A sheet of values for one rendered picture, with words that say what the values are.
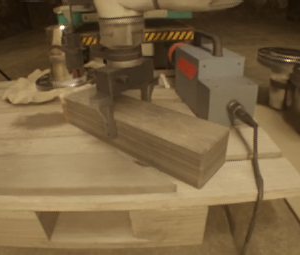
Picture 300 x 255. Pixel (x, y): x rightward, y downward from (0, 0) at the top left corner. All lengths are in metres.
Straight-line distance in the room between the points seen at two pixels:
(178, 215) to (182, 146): 0.13
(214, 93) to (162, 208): 0.30
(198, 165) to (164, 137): 0.08
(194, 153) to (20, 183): 0.33
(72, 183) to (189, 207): 0.22
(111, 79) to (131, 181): 0.19
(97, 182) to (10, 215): 0.19
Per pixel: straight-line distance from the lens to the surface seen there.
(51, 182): 0.48
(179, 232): 0.52
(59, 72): 0.94
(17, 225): 0.56
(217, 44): 0.69
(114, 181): 0.45
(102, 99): 0.48
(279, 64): 1.02
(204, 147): 0.41
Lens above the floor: 0.46
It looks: 29 degrees down
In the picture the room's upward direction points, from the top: 3 degrees counter-clockwise
